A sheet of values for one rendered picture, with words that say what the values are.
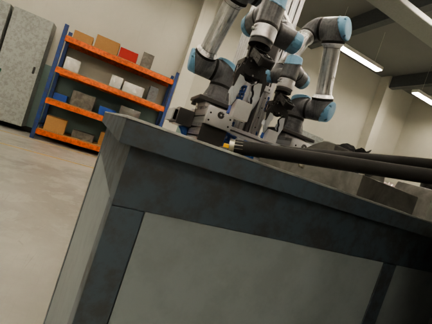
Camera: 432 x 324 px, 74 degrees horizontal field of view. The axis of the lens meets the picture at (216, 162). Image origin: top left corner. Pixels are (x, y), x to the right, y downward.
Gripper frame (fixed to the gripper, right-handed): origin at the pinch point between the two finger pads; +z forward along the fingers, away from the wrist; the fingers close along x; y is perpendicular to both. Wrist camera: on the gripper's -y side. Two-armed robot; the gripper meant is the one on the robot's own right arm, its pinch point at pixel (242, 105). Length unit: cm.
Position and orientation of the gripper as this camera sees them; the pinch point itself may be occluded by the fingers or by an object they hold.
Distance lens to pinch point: 88.3
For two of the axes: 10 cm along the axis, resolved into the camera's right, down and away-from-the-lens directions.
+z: -3.2, 9.5, 0.4
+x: -9.0, -2.9, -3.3
